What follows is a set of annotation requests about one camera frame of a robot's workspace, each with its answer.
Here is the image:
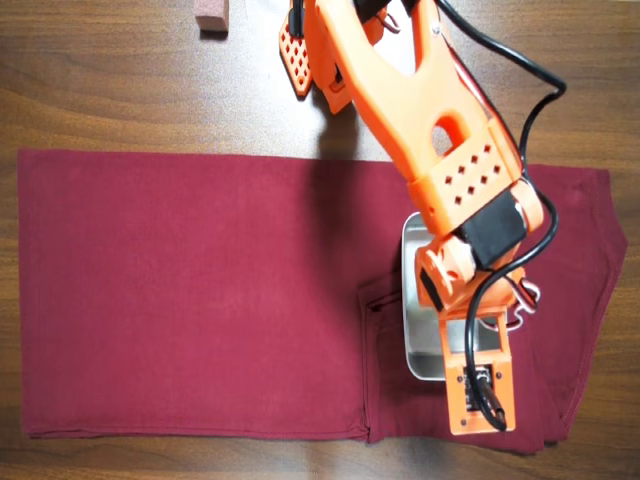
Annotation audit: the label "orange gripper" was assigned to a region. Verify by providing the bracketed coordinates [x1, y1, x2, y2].
[416, 234, 527, 322]

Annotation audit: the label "metal tray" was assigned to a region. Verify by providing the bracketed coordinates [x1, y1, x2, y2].
[400, 211, 501, 384]

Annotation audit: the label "dark red cloth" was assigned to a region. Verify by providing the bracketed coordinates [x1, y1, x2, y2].
[17, 148, 630, 456]

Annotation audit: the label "pink sponge block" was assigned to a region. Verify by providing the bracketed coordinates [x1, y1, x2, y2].
[194, 0, 231, 34]

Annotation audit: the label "white red servo wires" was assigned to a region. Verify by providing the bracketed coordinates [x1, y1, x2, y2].
[492, 279, 544, 334]

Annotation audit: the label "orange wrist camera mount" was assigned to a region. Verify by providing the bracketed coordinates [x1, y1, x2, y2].
[438, 307, 517, 436]

